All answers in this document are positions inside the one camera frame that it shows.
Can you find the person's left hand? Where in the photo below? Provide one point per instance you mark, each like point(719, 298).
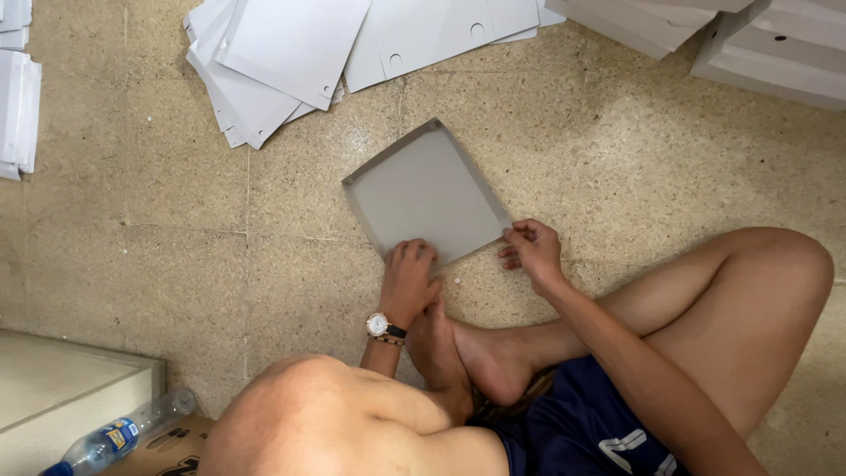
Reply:
point(406, 284)

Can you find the person's right hand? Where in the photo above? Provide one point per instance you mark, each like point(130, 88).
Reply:
point(539, 254)

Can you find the person's right fingers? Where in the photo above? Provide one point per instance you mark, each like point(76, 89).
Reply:
point(513, 252)

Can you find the grey cardboard box tray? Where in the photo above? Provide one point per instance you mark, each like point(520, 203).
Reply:
point(426, 192)

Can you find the navy blue shorts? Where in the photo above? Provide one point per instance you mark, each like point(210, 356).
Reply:
point(575, 430)

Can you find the person's right leg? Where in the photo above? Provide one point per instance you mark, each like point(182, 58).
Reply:
point(727, 317)

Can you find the person's leg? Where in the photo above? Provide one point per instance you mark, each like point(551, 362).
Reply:
point(727, 317)
point(317, 416)

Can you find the person's left leg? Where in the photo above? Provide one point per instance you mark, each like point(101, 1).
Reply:
point(317, 416)

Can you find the heap of flat white cardboard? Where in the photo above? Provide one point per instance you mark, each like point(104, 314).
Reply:
point(284, 59)

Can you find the brown printed cardboard carton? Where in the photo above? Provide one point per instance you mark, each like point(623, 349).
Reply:
point(168, 449)

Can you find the clear plastic water bottle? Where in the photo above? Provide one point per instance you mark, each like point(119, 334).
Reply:
point(109, 439)

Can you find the white low platform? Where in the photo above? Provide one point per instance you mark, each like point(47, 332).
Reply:
point(59, 390)

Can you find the stack of white cardboard sheets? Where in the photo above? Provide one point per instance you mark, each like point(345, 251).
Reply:
point(16, 112)

